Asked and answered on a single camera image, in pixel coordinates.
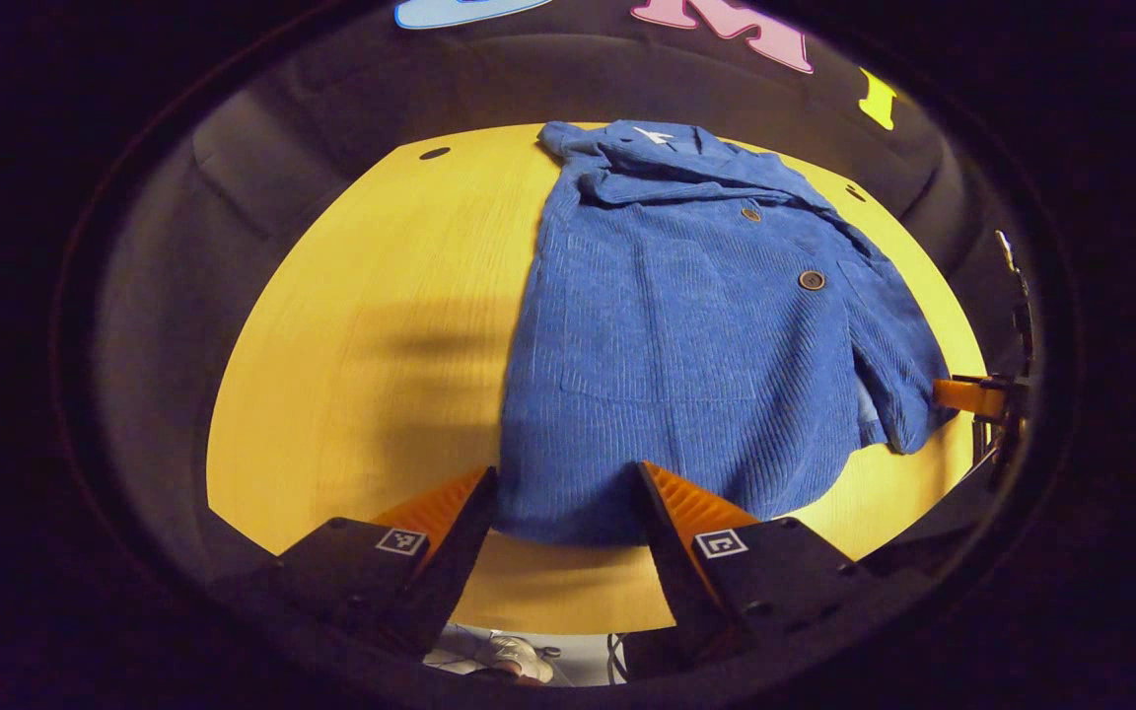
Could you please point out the black backdrop cloth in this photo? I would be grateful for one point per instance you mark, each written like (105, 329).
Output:
(331, 99)

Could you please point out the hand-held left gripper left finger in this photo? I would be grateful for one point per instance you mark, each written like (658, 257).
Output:
(455, 552)

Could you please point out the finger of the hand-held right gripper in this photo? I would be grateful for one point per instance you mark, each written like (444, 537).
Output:
(967, 396)

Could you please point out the person's white shoe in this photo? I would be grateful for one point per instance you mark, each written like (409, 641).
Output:
(514, 656)

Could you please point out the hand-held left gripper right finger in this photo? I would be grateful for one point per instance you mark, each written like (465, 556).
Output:
(672, 552)

